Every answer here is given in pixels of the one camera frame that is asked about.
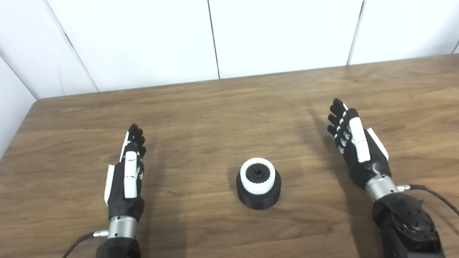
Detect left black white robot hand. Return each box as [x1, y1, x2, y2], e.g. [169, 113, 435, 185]
[101, 123, 150, 223]

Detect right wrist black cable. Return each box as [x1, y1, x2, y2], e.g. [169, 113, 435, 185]
[397, 182, 459, 254]

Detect white toothed plastic ring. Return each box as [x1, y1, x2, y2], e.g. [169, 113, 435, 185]
[239, 157, 276, 196]

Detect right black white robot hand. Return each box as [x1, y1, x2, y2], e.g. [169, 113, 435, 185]
[326, 96, 393, 191]

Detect round black plastic part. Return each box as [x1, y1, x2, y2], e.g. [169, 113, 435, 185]
[235, 162, 283, 211]

